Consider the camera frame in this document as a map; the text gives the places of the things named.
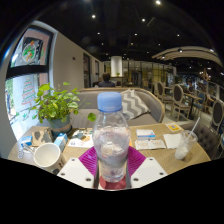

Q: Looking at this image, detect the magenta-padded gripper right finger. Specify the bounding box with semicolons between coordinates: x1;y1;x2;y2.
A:
126;145;169;190

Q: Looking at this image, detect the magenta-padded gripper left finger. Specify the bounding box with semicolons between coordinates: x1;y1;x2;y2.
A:
57;145;100;190

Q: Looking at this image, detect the clear blue-capped water bottle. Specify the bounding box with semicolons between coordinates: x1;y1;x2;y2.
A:
92;91;132;184

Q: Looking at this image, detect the white printed leaflet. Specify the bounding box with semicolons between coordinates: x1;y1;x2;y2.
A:
134;138;167;151

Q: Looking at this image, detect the illustrated white brochure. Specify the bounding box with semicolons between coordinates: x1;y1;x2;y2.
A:
67;129;95;149

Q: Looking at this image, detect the white and blue box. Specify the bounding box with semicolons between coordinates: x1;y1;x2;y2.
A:
135;128;157;140

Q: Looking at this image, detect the blue carton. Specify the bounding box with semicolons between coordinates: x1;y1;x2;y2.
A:
53;132;69;153

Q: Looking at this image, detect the white paper napkin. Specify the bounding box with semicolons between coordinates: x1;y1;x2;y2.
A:
163;133;183;150

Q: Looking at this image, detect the clear plastic cup with straw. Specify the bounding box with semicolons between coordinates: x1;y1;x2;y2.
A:
174;116;202;161

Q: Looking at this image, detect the yellow card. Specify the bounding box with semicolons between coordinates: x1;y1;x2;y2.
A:
164;122;184;133

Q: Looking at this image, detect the brown spotted card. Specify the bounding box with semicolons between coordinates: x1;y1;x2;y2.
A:
31;127;54;148

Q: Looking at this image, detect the white paper packet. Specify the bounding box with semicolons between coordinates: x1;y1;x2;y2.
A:
22;143;36;155

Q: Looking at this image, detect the grey chevron cushion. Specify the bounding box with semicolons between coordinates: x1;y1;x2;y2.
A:
119;88;151;120

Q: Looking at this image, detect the small blue tissue pack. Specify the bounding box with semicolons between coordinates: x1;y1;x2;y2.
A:
20;134;34;148

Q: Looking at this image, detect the grey curved sofa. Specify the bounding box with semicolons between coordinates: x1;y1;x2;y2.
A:
68;87;166;129

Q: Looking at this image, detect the small white code card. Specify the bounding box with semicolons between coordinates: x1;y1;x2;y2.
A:
17;146;25;160

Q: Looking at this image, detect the green potted plant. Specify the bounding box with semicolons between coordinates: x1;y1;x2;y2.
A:
29;81;98;136

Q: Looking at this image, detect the grey tufted armchair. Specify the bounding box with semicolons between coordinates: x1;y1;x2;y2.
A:
178;119;221;159

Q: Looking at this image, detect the group of oval-back chairs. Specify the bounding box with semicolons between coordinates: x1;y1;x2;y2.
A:
153;79;224;134

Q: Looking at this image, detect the person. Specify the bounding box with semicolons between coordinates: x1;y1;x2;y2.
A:
98;72;117;88

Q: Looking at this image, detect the window with holiday stickers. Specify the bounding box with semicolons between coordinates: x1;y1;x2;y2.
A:
4;24;54;141

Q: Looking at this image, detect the group of ceiling lights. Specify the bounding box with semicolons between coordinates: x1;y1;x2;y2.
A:
83;0;224;78

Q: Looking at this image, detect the white mug with black handle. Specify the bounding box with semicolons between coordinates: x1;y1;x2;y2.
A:
33;142;68;175

